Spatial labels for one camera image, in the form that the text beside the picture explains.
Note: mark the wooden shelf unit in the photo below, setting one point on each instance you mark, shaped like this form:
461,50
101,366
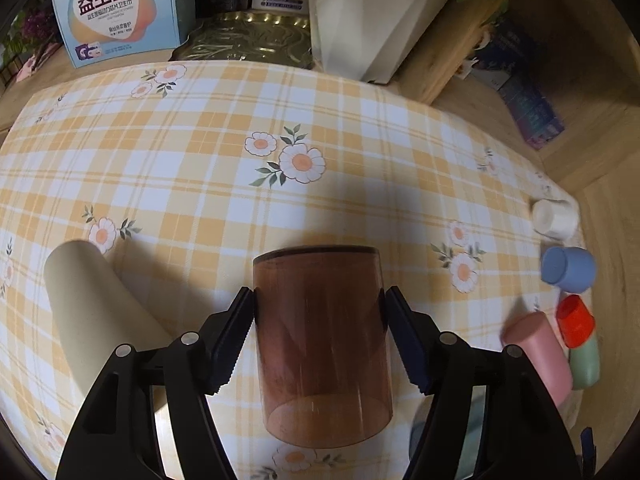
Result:
582,55

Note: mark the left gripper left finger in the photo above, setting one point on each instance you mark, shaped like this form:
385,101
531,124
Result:
114,434

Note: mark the red plastic cup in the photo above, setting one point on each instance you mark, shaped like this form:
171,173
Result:
576,323

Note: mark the blue plastic cup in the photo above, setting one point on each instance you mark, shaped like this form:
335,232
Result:
571,269

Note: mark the transparent teal cup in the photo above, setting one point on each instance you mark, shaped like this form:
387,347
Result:
445,436

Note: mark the beige plastic cup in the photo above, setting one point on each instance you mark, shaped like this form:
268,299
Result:
93,311

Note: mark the green plastic cup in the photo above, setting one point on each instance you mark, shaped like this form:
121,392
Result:
585,363

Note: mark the pink plastic cup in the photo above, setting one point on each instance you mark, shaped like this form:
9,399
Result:
534,334

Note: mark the golden embossed tray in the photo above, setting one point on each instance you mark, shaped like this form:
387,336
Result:
250,36

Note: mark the white plastic cup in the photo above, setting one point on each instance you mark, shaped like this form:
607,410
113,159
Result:
557,219

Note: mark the pink blossom artificial flowers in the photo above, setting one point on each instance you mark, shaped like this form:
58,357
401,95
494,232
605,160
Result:
32,38

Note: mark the blue probiotic box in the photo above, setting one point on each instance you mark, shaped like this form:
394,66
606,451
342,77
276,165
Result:
94,31

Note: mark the white faceted vase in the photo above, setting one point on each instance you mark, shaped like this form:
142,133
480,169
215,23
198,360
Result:
367,40

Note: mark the purple small box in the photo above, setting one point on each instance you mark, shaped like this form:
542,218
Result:
531,111

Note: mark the transparent brown cup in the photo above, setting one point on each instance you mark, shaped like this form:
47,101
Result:
321,341

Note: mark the yellow plaid floral tablecloth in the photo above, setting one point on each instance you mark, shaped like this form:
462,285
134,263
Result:
181,174

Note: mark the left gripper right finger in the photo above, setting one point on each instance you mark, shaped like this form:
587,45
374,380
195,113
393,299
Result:
523,433

